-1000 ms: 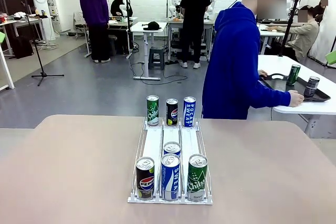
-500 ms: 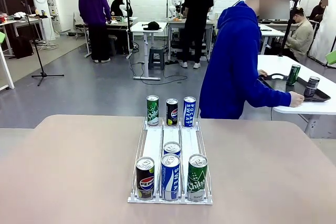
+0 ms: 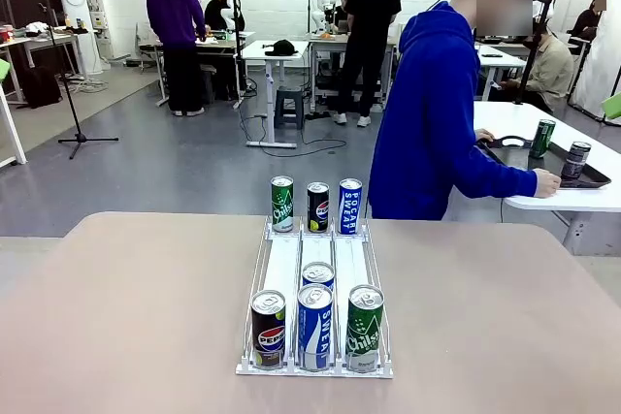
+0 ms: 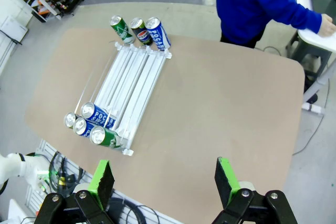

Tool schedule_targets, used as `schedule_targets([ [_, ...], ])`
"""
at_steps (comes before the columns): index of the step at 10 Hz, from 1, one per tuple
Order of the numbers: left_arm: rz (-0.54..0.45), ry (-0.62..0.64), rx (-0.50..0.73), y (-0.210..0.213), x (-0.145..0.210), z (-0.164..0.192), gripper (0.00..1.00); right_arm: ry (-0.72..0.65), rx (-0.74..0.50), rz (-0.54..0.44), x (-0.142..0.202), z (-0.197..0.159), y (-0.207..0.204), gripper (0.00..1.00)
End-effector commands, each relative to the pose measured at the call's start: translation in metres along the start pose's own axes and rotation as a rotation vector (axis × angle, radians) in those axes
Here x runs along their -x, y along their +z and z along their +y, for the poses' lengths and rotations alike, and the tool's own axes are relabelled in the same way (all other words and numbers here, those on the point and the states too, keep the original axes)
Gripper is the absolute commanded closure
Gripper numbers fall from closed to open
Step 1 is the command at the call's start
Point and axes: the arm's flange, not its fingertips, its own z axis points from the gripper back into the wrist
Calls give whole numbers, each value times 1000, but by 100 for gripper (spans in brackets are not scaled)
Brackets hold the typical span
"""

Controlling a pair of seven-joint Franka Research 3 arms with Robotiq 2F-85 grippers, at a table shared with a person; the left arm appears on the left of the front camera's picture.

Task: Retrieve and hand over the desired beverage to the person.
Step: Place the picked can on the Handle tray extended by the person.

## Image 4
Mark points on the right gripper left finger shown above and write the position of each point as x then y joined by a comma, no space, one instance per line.
103,182

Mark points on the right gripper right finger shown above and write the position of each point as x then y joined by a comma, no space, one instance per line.
223,179

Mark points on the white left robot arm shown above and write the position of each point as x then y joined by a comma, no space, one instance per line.
15,166

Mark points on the person's right forearm blue sleeve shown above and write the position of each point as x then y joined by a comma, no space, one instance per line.
296,14

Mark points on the person in blue hoodie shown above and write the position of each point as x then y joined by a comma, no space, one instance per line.
249,3

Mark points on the person's right hand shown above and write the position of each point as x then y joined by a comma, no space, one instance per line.
327,26

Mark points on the green Chilsung cider can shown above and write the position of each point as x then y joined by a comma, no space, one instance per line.
105,138
122,31

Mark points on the blue Pocari Sweat can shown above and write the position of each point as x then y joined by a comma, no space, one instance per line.
81,127
158,35
98,115

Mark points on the black Pepsi can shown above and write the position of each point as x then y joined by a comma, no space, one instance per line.
141,33
70,119

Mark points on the clear acrylic can rack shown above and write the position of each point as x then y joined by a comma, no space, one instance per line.
131,82

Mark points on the grey plastic stool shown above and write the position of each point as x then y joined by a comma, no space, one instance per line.
304,51

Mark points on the white cabinet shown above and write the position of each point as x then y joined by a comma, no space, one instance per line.
10,1

